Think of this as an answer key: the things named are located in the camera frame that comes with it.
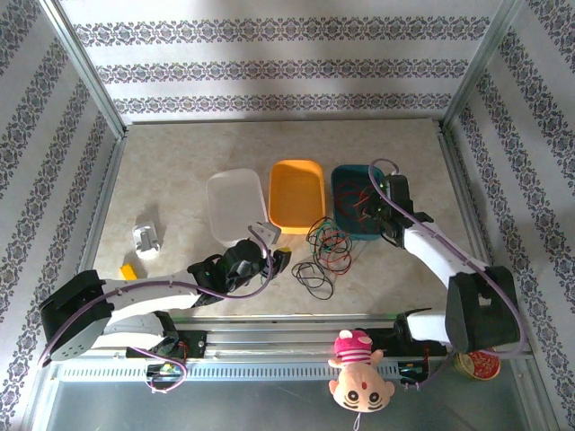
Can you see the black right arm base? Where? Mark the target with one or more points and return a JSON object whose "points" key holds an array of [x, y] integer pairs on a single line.
{"points": [[386, 343]]}

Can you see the teal plastic tray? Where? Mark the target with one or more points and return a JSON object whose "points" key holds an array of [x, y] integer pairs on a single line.
{"points": [[346, 177]]}

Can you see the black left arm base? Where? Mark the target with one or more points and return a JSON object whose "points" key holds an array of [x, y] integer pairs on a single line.
{"points": [[193, 345]]}

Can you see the pink plush doll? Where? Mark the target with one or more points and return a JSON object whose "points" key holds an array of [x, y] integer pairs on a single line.
{"points": [[359, 381]]}

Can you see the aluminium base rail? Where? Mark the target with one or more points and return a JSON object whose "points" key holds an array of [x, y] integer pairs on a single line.
{"points": [[278, 339]]}

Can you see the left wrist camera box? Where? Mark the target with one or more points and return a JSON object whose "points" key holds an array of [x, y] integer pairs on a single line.
{"points": [[266, 232]]}

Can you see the small yellow block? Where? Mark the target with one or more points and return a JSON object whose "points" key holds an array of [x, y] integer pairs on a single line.
{"points": [[127, 272]]}

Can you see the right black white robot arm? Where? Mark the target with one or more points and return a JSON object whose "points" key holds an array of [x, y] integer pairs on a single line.
{"points": [[476, 305]]}

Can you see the red round tin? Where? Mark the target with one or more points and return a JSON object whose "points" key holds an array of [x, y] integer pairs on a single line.
{"points": [[480, 366]]}

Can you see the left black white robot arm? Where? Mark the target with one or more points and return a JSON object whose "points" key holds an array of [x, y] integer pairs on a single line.
{"points": [[135, 292]]}

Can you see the aluminium frame post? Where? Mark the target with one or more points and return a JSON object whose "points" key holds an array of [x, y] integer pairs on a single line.
{"points": [[85, 72], [480, 67]]}

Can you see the white plastic tray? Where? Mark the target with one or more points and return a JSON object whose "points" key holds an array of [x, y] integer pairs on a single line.
{"points": [[233, 202]]}

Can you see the orange plastic tray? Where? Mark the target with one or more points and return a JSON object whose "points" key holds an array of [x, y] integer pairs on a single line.
{"points": [[296, 197]]}

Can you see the white plastic holder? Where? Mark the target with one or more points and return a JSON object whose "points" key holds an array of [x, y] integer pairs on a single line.
{"points": [[146, 240]]}

